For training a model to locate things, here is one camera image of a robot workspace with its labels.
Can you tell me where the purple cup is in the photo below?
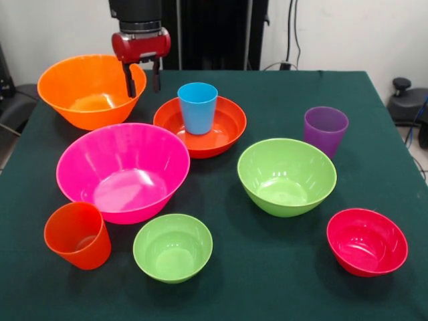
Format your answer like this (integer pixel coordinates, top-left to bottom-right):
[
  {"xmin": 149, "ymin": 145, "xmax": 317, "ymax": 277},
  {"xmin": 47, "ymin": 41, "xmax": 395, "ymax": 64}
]
[{"xmin": 303, "ymin": 106, "xmax": 350, "ymax": 160}]

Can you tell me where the black pedestal leg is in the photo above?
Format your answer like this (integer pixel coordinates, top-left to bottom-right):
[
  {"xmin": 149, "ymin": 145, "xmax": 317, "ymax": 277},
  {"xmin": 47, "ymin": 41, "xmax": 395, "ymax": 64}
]
[
  {"xmin": 387, "ymin": 77, "xmax": 428, "ymax": 150},
  {"xmin": 0, "ymin": 83, "xmax": 44, "ymax": 134}
]

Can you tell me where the dark green table cloth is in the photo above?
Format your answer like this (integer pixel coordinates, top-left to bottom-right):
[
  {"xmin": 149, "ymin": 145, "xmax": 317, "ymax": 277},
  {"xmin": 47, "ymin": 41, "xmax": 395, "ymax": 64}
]
[{"xmin": 0, "ymin": 68, "xmax": 428, "ymax": 321}]

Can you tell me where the blue cup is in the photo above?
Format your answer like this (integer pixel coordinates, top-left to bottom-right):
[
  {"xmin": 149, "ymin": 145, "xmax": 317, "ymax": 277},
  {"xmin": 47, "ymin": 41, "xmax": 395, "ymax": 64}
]
[{"xmin": 177, "ymin": 82, "xmax": 219, "ymax": 136}]

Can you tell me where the red-orange bowl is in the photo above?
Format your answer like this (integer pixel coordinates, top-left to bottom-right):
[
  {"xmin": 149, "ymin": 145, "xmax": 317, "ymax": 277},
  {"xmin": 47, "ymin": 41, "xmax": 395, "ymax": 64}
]
[{"xmin": 152, "ymin": 96, "xmax": 247, "ymax": 159}]

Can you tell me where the small green bowl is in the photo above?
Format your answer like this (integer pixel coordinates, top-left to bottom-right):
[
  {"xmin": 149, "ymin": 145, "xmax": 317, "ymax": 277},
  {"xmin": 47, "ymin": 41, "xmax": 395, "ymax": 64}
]
[{"xmin": 132, "ymin": 213, "xmax": 214, "ymax": 285}]

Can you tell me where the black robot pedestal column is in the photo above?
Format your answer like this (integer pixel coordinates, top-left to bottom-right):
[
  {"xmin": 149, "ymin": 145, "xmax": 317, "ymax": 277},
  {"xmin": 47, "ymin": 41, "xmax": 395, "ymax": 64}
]
[{"xmin": 160, "ymin": 0, "xmax": 270, "ymax": 71}]

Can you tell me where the large pink bowl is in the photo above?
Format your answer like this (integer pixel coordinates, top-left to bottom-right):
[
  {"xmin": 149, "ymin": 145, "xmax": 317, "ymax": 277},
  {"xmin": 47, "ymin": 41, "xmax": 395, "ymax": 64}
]
[{"xmin": 56, "ymin": 122, "xmax": 191, "ymax": 225}]

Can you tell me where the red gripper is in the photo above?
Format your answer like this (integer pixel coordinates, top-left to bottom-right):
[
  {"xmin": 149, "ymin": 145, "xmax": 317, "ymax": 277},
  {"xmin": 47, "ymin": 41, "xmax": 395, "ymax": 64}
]
[{"xmin": 111, "ymin": 27, "xmax": 172, "ymax": 99}]

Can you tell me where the large green bowl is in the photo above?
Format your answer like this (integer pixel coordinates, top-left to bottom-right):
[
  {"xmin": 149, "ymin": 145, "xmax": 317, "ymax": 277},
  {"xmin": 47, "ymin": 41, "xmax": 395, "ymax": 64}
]
[{"xmin": 237, "ymin": 138, "xmax": 338, "ymax": 219}]

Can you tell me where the small pink bowl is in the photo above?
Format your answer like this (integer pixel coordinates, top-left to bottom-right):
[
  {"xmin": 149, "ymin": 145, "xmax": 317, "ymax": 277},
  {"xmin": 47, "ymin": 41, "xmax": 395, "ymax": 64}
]
[{"xmin": 326, "ymin": 208, "xmax": 409, "ymax": 278}]

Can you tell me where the large orange bowl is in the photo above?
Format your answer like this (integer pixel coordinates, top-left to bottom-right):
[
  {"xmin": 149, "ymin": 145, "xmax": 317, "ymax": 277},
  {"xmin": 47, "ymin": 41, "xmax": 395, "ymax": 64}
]
[{"xmin": 37, "ymin": 54, "xmax": 147, "ymax": 131}]

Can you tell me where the black wall cable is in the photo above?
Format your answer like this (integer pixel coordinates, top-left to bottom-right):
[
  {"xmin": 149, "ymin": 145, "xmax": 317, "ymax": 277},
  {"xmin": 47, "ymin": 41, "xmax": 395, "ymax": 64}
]
[{"xmin": 286, "ymin": 0, "xmax": 302, "ymax": 68}]

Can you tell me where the red-orange cup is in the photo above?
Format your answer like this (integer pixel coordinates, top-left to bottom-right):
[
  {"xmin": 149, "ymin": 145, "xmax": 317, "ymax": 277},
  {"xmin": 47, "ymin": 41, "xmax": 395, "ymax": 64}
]
[{"xmin": 43, "ymin": 201, "xmax": 112, "ymax": 271}]

